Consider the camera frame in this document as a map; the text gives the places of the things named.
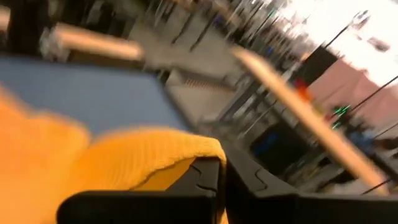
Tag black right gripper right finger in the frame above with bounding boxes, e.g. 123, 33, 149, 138
225, 152, 398, 224

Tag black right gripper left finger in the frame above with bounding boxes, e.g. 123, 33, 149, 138
57, 157, 222, 224

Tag yellow orange waffle towel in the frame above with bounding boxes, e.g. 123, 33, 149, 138
0, 83, 228, 224

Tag wooden top workbench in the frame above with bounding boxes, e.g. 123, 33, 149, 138
231, 45, 390, 197

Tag small robot green lights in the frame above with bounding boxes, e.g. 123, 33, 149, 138
326, 104, 354, 130

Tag black mat orange striped edges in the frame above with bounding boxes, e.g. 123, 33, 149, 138
173, 69, 238, 93

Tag pink beige hanging curtain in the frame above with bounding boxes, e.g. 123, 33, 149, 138
307, 58, 398, 132

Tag black upright panel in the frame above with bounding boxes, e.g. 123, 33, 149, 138
297, 45, 340, 85

